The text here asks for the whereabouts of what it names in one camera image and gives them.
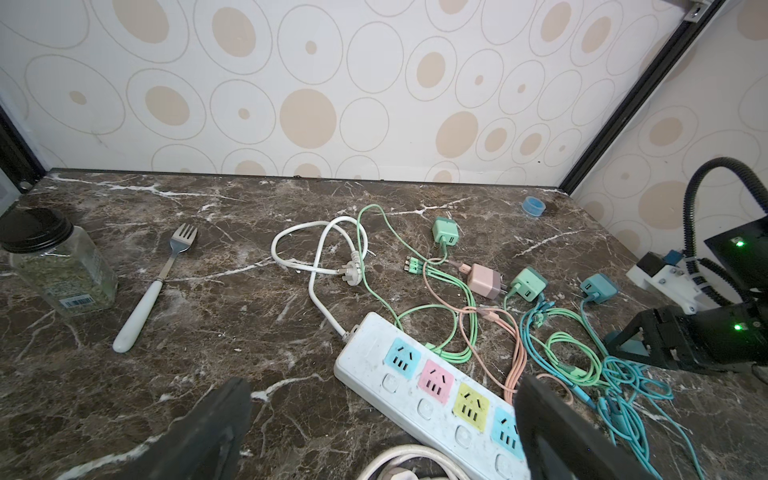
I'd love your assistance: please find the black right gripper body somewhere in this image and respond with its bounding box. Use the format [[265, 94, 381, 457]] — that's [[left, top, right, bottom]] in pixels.
[[605, 299, 767, 374]]

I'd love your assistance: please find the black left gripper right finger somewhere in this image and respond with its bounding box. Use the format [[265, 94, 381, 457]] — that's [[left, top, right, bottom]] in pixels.
[[514, 375, 653, 479]]

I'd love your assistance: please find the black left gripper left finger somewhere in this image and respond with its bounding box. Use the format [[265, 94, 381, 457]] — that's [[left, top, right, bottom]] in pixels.
[[118, 377, 251, 479]]

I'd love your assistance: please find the teal charger plug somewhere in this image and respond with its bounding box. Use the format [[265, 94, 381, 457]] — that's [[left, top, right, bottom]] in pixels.
[[580, 273, 619, 304]]

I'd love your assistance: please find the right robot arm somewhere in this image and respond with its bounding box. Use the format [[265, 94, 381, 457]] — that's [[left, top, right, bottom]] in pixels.
[[604, 157, 767, 374]]

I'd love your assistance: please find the pink charger plug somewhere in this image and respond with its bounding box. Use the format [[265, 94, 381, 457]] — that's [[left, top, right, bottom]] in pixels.
[[459, 264, 504, 300]]

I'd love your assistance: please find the white colourful power strip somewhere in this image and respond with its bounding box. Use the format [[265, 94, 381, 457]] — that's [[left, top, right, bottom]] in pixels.
[[334, 312, 531, 479]]

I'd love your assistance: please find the green charger near teal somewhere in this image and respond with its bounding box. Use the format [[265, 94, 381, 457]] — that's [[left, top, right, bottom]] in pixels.
[[510, 266, 548, 303]]

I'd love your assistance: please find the blue tape roll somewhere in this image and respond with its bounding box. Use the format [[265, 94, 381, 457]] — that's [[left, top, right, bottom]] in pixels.
[[522, 196, 546, 218]]

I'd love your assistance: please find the glass spice jar black lid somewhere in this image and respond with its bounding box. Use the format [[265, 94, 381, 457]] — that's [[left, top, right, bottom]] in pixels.
[[1, 208, 118, 317]]

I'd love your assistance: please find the green charger far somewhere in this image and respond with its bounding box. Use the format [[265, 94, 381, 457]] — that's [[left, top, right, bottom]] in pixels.
[[432, 217, 460, 246]]

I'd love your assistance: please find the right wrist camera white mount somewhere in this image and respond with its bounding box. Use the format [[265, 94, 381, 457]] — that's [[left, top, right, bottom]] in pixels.
[[626, 252, 717, 315]]

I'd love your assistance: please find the teal charging cable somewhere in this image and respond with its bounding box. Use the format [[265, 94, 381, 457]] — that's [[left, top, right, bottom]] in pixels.
[[519, 296, 706, 480]]

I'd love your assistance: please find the green cable near bundle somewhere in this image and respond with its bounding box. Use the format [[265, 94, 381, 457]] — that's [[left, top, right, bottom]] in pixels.
[[502, 287, 607, 388]]

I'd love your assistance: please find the pink round socket cord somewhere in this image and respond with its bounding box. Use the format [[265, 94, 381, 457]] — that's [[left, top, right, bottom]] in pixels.
[[358, 443, 472, 480]]

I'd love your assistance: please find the white power strip cord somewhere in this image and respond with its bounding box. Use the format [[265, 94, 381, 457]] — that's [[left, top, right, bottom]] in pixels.
[[270, 215, 368, 340]]

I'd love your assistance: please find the green cable far loop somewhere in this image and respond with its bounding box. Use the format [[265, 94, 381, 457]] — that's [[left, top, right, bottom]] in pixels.
[[356, 203, 480, 365]]

